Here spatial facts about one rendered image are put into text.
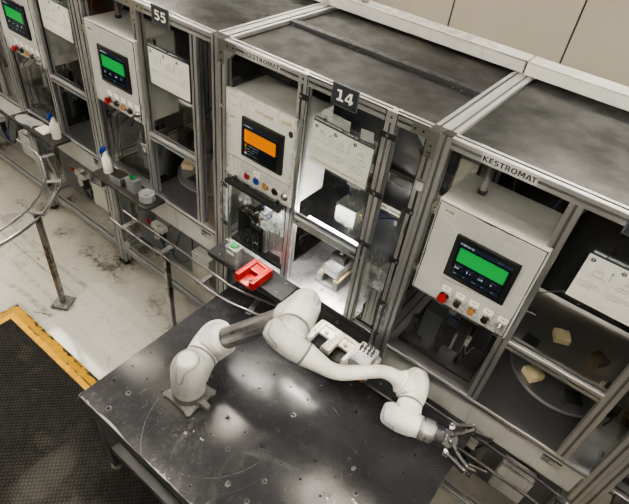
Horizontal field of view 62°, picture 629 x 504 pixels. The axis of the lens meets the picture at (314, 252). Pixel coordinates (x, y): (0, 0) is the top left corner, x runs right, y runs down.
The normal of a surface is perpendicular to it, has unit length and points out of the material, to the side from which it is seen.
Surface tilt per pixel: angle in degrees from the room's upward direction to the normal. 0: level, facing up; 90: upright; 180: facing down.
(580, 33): 90
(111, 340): 0
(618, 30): 90
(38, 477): 0
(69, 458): 0
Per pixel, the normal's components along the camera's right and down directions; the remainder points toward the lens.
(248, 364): 0.11, -0.74
